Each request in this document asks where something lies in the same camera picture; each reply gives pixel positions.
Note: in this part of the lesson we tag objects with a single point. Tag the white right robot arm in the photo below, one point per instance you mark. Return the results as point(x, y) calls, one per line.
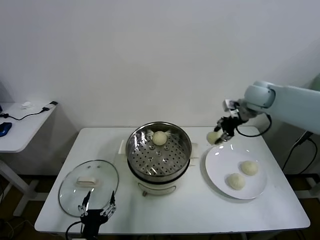
point(287, 100)

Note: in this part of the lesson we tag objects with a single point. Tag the cream electric cooker base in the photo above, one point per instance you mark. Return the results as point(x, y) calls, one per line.
point(155, 185)

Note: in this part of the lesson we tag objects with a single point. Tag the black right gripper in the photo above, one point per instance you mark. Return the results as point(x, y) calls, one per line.
point(230, 125)

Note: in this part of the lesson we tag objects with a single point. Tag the blue computer mouse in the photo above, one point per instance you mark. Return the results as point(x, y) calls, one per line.
point(5, 128)

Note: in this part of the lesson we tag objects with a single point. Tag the perforated steel steamer basket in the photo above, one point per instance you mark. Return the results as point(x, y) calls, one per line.
point(140, 160)

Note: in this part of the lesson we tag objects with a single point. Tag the white round plate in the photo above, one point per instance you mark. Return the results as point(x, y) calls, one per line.
point(250, 187)

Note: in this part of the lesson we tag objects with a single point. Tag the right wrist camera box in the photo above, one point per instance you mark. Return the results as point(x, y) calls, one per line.
point(230, 105)

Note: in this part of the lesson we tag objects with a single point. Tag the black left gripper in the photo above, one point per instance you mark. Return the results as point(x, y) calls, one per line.
point(93, 216)

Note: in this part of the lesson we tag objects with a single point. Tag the pale green appliance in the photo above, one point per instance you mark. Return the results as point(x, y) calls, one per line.
point(317, 81)

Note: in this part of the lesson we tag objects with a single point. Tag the small white desk object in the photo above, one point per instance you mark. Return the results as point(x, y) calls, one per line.
point(27, 105)

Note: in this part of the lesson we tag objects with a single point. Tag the white steamed baozi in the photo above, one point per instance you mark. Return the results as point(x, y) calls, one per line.
point(212, 138)
point(159, 138)
point(249, 167)
point(235, 181)

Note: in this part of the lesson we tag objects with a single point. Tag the white side desk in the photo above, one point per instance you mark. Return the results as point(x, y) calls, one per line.
point(25, 130)

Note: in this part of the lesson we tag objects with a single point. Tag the black and white adapter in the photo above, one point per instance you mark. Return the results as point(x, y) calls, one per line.
point(51, 105)

